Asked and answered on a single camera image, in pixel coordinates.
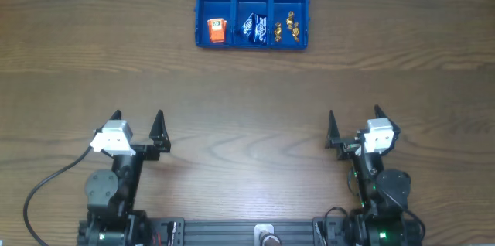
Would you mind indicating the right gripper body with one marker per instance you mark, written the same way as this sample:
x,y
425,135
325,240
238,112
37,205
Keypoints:
x,y
348,147

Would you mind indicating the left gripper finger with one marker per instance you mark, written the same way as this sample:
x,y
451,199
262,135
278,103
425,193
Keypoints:
x,y
160,134
116,115

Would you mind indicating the orange candy box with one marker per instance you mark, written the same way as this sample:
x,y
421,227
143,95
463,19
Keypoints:
x,y
217,31

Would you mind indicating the mounting rail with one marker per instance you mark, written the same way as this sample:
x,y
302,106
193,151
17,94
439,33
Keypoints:
x,y
224,232

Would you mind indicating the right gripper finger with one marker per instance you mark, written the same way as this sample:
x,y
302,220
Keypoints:
x,y
333,134
381,113

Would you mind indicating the blue candy pack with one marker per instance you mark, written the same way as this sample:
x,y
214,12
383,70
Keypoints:
x,y
246,25
261,31

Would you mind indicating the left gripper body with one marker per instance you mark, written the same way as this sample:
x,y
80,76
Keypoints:
x,y
149,152

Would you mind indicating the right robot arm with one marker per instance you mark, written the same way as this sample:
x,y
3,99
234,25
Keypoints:
x,y
383,195

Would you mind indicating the gold wrapped candy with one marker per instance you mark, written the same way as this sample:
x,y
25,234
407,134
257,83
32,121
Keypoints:
x,y
277,32
290,19
295,33

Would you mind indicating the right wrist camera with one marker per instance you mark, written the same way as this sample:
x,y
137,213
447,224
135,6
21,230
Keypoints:
x,y
379,135

